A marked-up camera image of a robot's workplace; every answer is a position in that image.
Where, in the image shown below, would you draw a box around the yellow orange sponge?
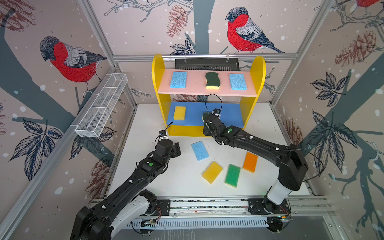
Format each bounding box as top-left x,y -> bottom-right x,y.
202,161 -> 223,184

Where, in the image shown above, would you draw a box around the green yellow scouring sponge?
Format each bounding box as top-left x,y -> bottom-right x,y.
202,112 -> 211,122
205,72 -> 221,90

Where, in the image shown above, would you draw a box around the light blue sponge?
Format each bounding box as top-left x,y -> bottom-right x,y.
229,74 -> 248,91
191,141 -> 210,161
170,72 -> 187,89

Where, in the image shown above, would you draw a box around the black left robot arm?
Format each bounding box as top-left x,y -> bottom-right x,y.
70,139 -> 181,240

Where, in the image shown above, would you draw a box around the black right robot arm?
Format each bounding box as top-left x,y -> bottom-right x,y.
202,113 -> 309,215

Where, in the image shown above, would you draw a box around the yellow shelf unit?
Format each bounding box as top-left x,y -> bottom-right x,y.
152,54 -> 267,137

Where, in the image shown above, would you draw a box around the black perforated metal tray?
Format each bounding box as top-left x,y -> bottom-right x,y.
175,59 -> 240,72

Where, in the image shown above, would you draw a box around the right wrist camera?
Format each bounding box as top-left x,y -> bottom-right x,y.
212,109 -> 221,118

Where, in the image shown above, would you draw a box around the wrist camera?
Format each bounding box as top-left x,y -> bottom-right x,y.
212,109 -> 221,118
159,130 -> 168,140

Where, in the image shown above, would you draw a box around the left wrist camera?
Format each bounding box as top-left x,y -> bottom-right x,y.
159,130 -> 168,140

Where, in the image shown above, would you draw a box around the white wire basket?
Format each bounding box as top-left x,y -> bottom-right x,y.
75,73 -> 128,138

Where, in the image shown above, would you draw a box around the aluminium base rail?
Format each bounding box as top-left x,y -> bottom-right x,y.
138,195 -> 336,221

